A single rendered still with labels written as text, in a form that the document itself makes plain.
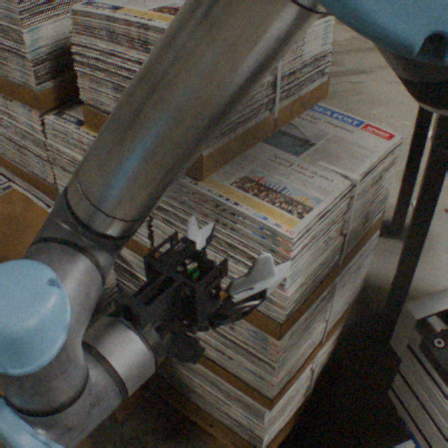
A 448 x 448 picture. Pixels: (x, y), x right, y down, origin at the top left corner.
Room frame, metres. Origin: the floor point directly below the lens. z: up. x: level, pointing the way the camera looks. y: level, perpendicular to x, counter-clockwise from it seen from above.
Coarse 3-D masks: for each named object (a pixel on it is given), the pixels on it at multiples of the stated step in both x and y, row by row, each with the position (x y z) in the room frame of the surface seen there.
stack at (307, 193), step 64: (0, 128) 1.00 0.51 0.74; (64, 128) 0.84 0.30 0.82; (320, 128) 0.82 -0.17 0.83; (384, 128) 0.83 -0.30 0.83; (192, 192) 0.64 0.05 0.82; (256, 192) 0.62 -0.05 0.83; (320, 192) 0.63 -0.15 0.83; (384, 192) 0.79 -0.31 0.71; (128, 256) 0.75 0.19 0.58; (256, 256) 0.56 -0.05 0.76; (320, 256) 0.60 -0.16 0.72; (320, 320) 0.64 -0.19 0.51; (192, 384) 0.64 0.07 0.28; (256, 384) 0.55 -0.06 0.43
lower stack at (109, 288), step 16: (0, 176) 1.01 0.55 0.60; (0, 192) 0.94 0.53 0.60; (48, 208) 0.88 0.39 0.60; (112, 272) 0.76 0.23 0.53; (112, 288) 0.76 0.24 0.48; (96, 304) 0.72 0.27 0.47; (112, 304) 0.75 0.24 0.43; (96, 320) 0.71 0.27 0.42; (128, 400) 0.73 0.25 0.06; (112, 416) 0.70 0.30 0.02
